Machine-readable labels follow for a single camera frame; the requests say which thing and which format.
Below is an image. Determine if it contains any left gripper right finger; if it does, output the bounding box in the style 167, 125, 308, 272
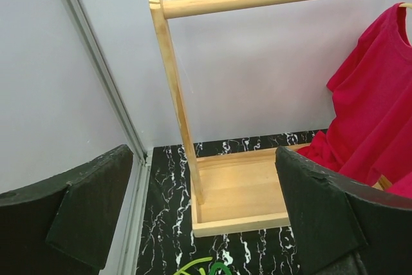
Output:
275, 147, 411, 274

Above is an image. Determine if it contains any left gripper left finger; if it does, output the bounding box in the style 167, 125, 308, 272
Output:
1, 144, 133, 274

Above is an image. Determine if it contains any magenta pink shirt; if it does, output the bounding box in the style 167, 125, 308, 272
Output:
299, 3, 411, 198

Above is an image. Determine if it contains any dark green hanger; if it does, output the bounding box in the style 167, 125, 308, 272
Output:
209, 261, 232, 275

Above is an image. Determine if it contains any wooden clothes rack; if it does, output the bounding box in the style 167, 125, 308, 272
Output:
148, 0, 412, 238

